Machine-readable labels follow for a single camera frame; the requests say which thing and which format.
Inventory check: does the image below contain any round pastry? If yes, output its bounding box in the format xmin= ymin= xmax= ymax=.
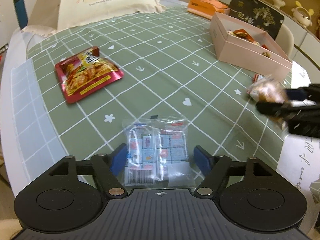
xmin=246 ymin=73 xmax=291 ymax=131

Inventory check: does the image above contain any beige chair right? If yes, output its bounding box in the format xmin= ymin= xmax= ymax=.
xmin=276 ymin=24 xmax=295 ymax=57

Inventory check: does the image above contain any green grid tablecloth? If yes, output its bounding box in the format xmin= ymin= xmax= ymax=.
xmin=0 ymin=0 xmax=320 ymax=205

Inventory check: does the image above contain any teal bottle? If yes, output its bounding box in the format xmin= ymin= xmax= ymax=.
xmin=13 ymin=0 xmax=28 ymax=29

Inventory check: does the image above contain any white yellow bunny figurine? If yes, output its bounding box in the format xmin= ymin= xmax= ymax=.
xmin=291 ymin=1 xmax=314 ymax=28

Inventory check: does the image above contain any cream cartoon food cover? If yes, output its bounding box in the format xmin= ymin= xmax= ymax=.
xmin=24 ymin=0 xmax=165 ymax=37

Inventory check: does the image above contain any pink open gift box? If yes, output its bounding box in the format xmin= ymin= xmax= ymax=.
xmin=210 ymin=12 xmax=292 ymax=82

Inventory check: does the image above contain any red foil meat snack pouch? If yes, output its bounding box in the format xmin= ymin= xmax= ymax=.
xmin=55 ymin=46 xmax=124 ymax=103

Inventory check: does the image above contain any orange cardboard box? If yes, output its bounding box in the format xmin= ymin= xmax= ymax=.
xmin=187 ymin=0 xmax=230 ymax=20

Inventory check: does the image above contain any black plum snack bag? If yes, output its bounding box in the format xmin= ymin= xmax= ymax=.
xmin=229 ymin=0 xmax=284 ymax=40

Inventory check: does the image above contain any clear bag of small cubes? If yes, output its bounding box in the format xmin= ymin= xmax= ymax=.
xmin=123 ymin=115 xmax=195 ymax=189

